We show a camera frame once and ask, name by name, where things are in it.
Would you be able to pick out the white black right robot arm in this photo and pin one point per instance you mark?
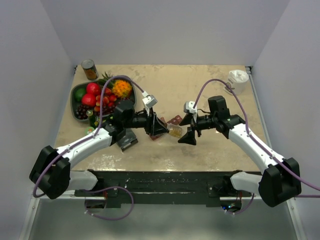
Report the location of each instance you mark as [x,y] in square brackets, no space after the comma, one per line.
[276,183]

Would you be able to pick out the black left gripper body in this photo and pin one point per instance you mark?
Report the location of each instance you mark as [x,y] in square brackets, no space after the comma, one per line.
[142,120]

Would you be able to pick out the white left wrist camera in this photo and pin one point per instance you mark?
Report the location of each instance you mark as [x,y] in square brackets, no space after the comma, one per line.
[149,101]

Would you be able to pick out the clear pill bottle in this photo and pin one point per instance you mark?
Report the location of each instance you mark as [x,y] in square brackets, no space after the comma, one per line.
[175,130]

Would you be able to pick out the strawberry pile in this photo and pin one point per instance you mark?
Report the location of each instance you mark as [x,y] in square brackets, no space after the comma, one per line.
[108,102]

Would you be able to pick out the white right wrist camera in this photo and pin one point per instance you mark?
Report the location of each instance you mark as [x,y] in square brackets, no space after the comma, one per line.
[189,107]

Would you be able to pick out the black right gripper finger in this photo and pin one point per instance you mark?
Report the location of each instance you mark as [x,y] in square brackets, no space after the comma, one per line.
[187,120]
[189,138]

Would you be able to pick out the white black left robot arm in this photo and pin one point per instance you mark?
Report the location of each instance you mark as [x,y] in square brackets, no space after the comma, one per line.
[53,172]

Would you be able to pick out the dark red grape bunch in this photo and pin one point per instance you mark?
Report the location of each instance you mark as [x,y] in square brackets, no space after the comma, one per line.
[79,110]

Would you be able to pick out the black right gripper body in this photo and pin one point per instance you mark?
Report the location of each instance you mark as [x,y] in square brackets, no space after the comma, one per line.
[203,124]

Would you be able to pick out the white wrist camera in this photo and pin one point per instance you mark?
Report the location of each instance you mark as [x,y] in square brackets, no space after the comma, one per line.
[149,101]
[189,107]

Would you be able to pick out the tin can yellow label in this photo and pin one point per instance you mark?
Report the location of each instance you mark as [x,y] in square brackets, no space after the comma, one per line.
[89,69]

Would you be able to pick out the orange spiky fruit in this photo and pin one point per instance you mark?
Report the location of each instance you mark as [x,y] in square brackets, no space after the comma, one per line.
[122,89]

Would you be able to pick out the dark grey fruit tray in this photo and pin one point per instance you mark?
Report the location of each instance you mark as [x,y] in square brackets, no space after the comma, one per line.
[101,83]

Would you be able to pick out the green lime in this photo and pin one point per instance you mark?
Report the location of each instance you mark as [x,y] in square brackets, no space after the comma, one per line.
[78,94]

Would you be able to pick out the red apple upper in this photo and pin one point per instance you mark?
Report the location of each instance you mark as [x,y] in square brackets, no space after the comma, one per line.
[93,88]

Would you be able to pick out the black razor stand box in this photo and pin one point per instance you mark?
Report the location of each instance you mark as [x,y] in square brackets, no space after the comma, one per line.
[127,141]

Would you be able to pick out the green glass bottle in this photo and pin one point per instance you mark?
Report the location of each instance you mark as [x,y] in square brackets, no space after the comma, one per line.
[94,120]

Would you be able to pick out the red apple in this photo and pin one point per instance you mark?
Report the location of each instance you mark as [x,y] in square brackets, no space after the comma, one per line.
[89,100]
[93,88]

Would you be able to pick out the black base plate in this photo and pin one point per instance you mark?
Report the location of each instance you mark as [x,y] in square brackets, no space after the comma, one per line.
[163,188]

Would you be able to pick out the red apple lower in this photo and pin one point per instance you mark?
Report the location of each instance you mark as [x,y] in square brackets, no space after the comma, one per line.
[89,100]

